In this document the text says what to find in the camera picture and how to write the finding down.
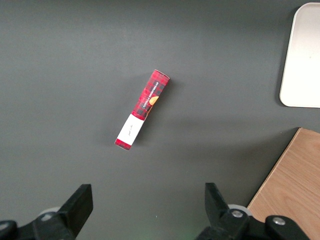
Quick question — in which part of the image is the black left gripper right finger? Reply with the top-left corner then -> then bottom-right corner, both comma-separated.
194,182 -> 311,240

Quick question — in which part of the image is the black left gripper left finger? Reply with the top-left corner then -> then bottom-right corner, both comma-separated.
0,183 -> 94,240

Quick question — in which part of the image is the white plastic tray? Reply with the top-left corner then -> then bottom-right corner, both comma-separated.
279,2 -> 320,109

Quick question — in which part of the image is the light wooden board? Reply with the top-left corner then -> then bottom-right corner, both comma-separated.
246,127 -> 320,240

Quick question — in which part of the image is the red plaid shortbread box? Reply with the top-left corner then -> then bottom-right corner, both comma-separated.
114,69 -> 171,152

